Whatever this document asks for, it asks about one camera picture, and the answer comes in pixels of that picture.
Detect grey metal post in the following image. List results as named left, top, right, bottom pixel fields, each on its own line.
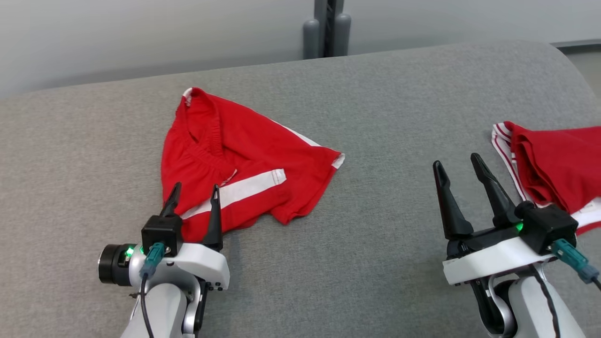
left=303, top=0, right=352, bottom=59

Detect red shorts with white stripe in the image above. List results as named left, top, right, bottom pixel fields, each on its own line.
left=161, top=87, right=346, bottom=243

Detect teal right cable connector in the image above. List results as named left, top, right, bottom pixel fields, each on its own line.
left=552, top=238, right=601, bottom=284

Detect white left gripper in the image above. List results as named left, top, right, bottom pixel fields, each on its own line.
left=128, top=182, right=231, bottom=292

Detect red basketball jersey number 23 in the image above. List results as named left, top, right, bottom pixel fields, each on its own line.
left=492, top=121, right=601, bottom=235

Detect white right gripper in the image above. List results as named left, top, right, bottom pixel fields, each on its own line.
left=432, top=153, right=557, bottom=286

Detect teal cable connector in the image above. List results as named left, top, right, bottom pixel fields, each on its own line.
left=139, top=242, right=166, bottom=280
left=552, top=238, right=601, bottom=284

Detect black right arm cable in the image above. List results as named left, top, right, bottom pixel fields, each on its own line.
left=531, top=264, right=562, bottom=338

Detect teal left cable connector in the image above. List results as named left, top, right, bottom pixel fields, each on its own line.
left=139, top=242, right=166, bottom=280

